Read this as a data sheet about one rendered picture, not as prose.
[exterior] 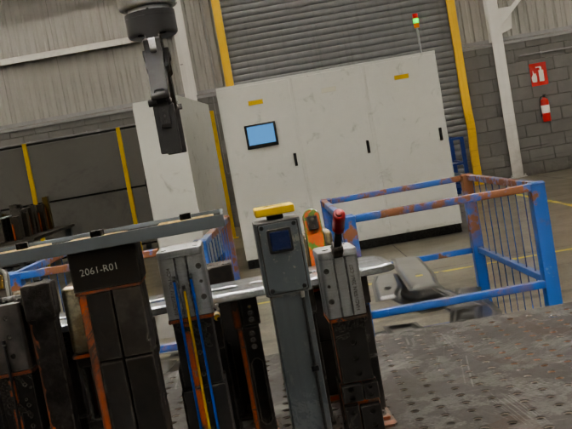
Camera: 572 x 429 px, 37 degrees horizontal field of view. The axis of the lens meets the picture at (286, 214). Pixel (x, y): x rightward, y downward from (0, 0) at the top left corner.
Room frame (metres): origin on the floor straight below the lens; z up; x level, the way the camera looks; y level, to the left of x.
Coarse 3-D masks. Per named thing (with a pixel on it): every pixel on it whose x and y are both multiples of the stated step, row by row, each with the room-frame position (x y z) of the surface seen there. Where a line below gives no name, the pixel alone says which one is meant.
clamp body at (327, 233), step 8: (304, 232) 1.81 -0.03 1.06; (328, 232) 1.78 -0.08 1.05; (304, 240) 1.77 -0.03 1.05; (328, 240) 1.78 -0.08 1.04; (312, 272) 1.79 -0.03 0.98; (320, 296) 1.78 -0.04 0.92; (320, 304) 1.78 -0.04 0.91; (320, 312) 1.78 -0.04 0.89; (320, 320) 1.78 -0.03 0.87; (320, 328) 1.78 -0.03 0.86; (328, 328) 1.78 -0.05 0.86; (320, 336) 1.78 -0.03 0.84; (328, 336) 1.78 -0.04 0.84; (328, 344) 1.78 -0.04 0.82; (328, 352) 1.78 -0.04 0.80; (328, 360) 1.78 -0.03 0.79; (328, 368) 1.78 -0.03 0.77; (328, 376) 1.78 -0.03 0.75; (328, 384) 1.78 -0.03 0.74; (336, 384) 1.78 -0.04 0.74; (336, 392) 1.78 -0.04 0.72; (336, 400) 1.77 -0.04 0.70
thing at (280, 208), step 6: (276, 204) 1.32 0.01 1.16; (282, 204) 1.30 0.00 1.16; (288, 204) 1.28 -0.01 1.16; (258, 210) 1.27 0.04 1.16; (264, 210) 1.27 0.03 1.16; (270, 210) 1.27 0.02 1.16; (276, 210) 1.27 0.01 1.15; (282, 210) 1.27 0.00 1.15; (288, 210) 1.28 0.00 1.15; (294, 210) 1.28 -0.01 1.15; (258, 216) 1.27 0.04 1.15; (264, 216) 1.27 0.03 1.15; (270, 216) 1.29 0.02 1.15; (276, 216) 1.29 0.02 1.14; (282, 216) 1.30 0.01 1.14
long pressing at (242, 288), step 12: (360, 264) 1.63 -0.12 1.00; (372, 264) 1.60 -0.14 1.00; (384, 264) 1.56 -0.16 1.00; (312, 276) 1.59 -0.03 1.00; (360, 276) 1.55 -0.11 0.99; (216, 288) 1.65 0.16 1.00; (228, 288) 1.65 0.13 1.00; (240, 288) 1.60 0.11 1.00; (252, 288) 1.55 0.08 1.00; (156, 300) 1.64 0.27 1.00; (216, 300) 1.54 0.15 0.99; (228, 300) 1.54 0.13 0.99; (60, 312) 1.69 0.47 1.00; (156, 312) 1.53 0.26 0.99; (60, 324) 1.52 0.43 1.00
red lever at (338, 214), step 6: (336, 210) 1.33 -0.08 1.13; (342, 210) 1.33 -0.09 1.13; (336, 216) 1.33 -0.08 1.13; (342, 216) 1.32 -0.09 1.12; (336, 222) 1.33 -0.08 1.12; (342, 222) 1.34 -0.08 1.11; (336, 228) 1.35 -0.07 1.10; (342, 228) 1.35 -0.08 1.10; (336, 234) 1.38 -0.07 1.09; (336, 240) 1.40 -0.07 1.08; (330, 246) 1.43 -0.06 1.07; (336, 246) 1.42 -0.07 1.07; (342, 246) 1.42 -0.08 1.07; (336, 252) 1.42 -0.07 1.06; (342, 252) 1.42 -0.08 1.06
